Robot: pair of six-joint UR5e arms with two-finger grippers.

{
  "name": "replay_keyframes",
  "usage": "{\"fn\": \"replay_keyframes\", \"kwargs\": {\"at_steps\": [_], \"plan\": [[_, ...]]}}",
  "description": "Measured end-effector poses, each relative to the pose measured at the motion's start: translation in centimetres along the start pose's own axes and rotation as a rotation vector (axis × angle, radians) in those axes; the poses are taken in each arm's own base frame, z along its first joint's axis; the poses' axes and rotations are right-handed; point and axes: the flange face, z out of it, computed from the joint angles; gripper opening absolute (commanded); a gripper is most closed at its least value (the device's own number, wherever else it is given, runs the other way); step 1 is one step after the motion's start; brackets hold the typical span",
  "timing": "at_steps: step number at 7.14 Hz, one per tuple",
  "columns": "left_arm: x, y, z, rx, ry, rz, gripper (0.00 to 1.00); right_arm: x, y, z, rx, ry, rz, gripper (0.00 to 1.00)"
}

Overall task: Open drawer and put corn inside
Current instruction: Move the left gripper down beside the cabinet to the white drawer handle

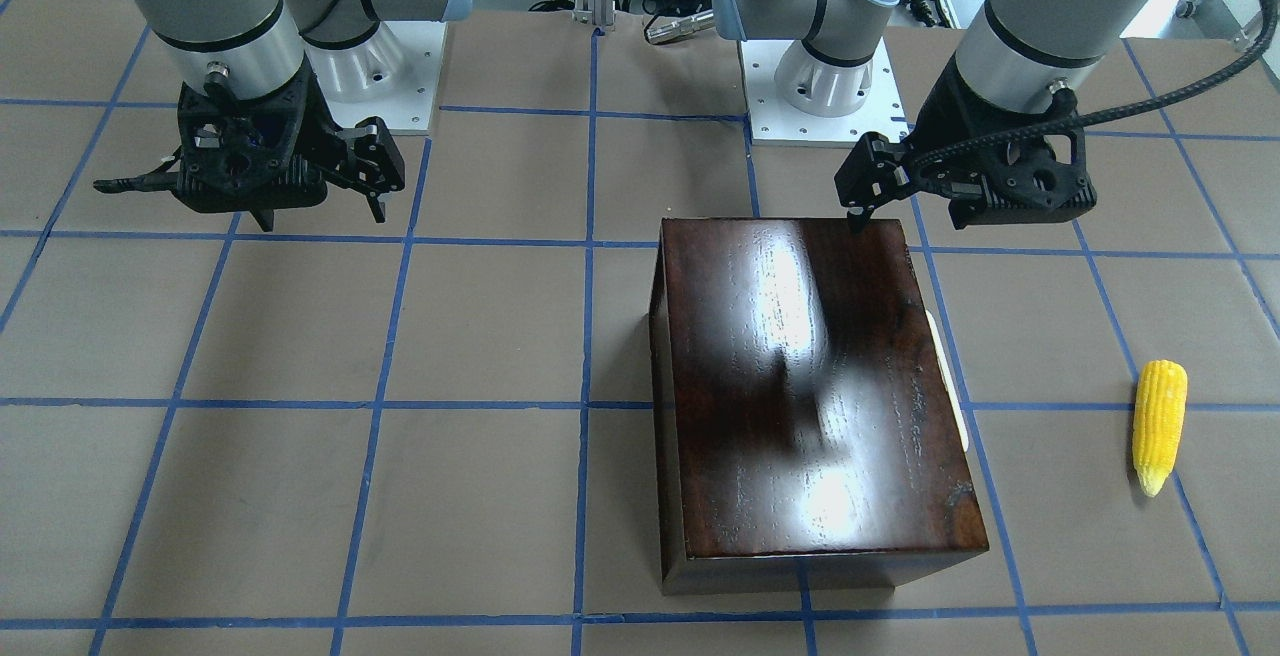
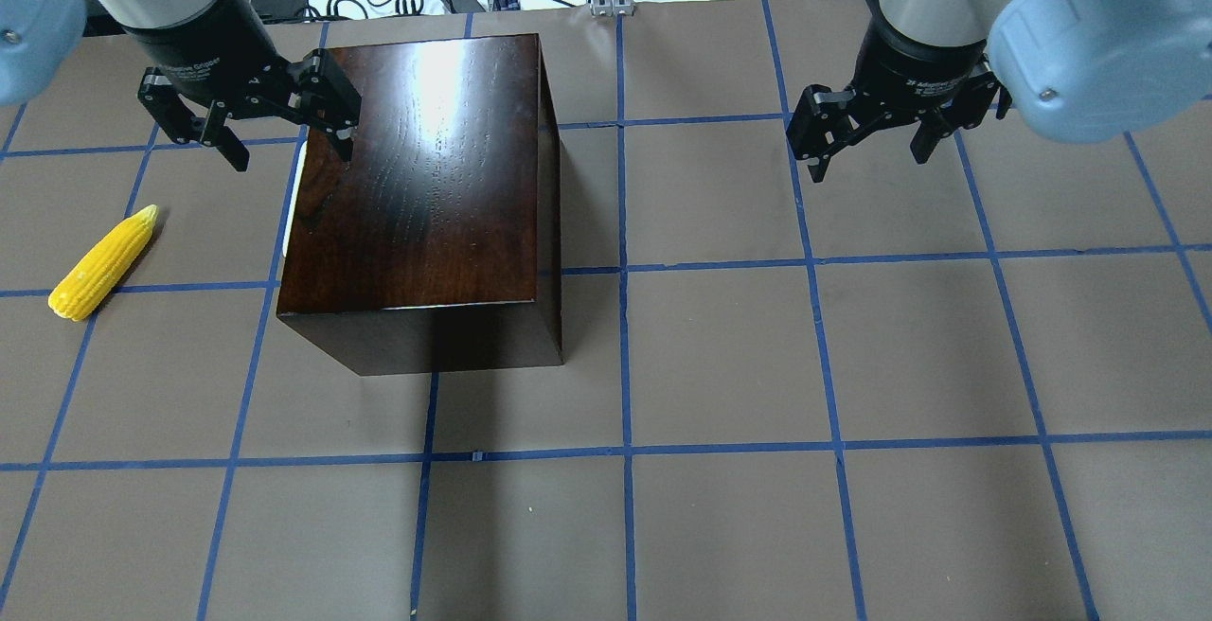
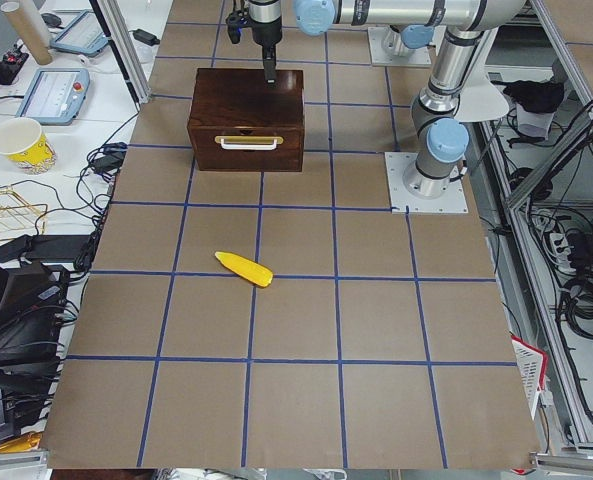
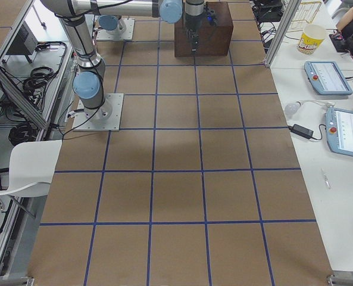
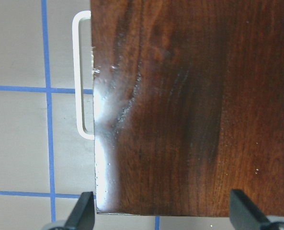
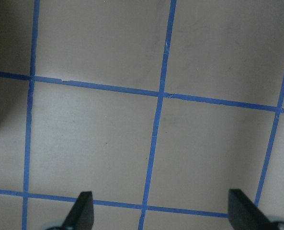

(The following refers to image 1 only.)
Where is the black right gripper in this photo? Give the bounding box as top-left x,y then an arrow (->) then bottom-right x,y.
180,70 -> 407,233

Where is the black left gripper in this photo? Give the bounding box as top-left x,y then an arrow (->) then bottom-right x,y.
835,60 -> 1085,234

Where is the wooden drawer with white handle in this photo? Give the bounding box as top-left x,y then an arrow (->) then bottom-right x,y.
925,308 -> 972,454

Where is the yellow corn cob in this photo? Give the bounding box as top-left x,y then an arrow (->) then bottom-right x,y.
1132,360 -> 1189,498

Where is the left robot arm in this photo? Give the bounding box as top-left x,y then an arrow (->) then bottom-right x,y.
713,0 -> 1147,232

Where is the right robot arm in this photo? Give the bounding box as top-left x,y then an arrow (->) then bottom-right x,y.
93,0 -> 474,232

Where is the dark wooden drawer cabinet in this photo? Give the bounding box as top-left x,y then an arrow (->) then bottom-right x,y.
648,218 -> 989,595

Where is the silver flashlight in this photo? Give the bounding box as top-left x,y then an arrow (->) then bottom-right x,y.
644,10 -> 716,46

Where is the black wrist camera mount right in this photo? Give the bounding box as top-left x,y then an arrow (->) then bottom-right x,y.
93,85 -> 332,215

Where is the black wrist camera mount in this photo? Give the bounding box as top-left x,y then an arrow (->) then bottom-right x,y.
945,81 -> 1097,229
93,85 -> 332,215

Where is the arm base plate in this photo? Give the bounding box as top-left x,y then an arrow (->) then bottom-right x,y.
739,40 -> 908,147
306,21 -> 449,135

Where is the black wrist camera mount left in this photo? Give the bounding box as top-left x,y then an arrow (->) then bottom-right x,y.
945,81 -> 1097,229

